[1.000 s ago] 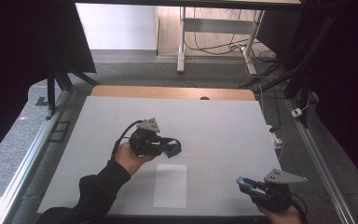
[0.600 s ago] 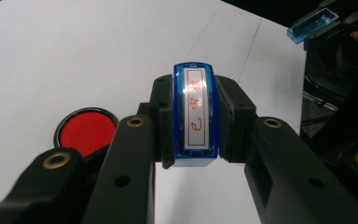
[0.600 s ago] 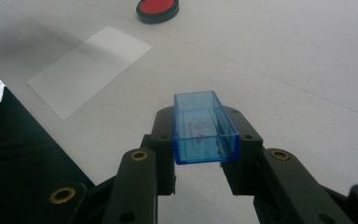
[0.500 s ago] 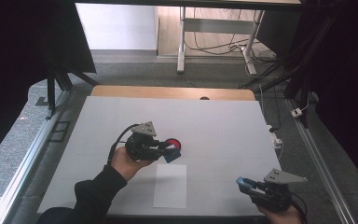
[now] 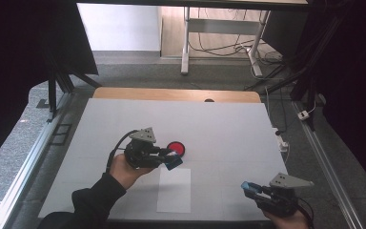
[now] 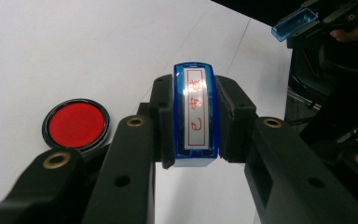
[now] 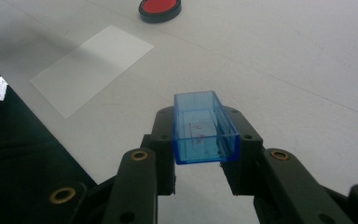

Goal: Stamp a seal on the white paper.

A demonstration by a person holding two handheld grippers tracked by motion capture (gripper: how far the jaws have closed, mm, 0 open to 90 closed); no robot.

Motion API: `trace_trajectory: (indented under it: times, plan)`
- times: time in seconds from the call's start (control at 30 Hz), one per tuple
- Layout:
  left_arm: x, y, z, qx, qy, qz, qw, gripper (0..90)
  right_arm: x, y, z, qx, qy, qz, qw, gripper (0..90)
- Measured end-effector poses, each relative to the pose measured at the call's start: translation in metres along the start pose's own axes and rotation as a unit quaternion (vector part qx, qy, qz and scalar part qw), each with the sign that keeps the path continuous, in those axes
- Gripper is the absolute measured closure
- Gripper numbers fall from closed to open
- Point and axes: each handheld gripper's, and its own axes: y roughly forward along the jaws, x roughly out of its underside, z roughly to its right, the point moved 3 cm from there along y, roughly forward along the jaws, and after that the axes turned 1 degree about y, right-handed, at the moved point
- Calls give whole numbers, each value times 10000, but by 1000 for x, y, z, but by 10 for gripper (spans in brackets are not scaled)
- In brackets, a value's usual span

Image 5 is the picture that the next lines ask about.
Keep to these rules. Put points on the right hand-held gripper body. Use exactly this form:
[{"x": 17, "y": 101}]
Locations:
[{"x": 281, "y": 197}]

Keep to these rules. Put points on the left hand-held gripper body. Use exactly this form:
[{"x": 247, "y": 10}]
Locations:
[{"x": 141, "y": 152}]

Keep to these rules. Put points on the blue stamp cap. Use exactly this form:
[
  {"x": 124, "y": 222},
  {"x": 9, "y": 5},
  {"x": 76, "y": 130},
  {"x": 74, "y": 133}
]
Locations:
[{"x": 251, "y": 186}]

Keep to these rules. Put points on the blue stamp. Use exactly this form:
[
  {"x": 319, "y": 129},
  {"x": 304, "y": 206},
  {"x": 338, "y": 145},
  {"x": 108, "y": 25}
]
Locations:
[{"x": 174, "y": 160}]

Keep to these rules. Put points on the round red ink pad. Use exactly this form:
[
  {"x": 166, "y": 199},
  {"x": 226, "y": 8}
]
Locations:
[{"x": 178, "y": 147}]

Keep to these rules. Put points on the person's left hand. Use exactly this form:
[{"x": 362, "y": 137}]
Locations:
[{"x": 125, "y": 171}]

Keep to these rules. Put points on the person's right hand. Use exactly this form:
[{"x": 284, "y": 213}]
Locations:
[{"x": 290, "y": 222}]

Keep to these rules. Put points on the white paper sheet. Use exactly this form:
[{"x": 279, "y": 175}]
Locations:
[{"x": 174, "y": 191}]

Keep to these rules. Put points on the white power strip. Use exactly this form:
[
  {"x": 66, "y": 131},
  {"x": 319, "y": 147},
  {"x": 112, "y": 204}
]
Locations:
[{"x": 281, "y": 143}]

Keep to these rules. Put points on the white table mat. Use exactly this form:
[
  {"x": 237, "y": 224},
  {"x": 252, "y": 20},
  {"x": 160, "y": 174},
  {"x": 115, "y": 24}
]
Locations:
[{"x": 216, "y": 127}]

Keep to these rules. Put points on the wooden table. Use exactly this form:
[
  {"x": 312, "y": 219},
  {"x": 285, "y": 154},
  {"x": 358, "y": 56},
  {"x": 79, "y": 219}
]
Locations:
[{"x": 171, "y": 94}]

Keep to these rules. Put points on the black table grommet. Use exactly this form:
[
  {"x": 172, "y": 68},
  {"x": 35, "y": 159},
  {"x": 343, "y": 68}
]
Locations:
[{"x": 209, "y": 100}]

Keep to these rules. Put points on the small white adapter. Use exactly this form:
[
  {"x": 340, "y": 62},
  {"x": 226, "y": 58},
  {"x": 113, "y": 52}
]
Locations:
[{"x": 303, "y": 115}]

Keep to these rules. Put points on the black tripod stand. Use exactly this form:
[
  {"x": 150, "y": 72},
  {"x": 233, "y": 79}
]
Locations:
[{"x": 53, "y": 92}]

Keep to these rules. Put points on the black metal stand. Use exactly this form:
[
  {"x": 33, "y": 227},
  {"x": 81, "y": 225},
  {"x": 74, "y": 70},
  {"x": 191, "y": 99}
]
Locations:
[{"x": 301, "y": 76}]

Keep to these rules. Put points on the black curtain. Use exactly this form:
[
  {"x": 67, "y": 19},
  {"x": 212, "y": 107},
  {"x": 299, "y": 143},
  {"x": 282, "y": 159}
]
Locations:
[
  {"x": 19, "y": 63},
  {"x": 355, "y": 95}
]

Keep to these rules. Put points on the aluminium floor rail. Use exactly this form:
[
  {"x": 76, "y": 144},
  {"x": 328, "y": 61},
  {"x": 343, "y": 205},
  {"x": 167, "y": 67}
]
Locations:
[
  {"x": 327, "y": 168},
  {"x": 28, "y": 165}
]

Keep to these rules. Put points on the black rectangular floor frame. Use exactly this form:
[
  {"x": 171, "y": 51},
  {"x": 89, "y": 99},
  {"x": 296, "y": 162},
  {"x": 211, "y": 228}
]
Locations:
[{"x": 61, "y": 134}]

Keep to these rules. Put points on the white wall panel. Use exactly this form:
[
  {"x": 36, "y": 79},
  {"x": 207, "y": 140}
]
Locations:
[{"x": 119, "y": 27}]

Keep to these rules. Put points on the white metal desk frame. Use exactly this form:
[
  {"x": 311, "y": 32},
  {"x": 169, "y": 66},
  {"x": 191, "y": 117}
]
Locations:
[{"x": 220, "y": 27}]

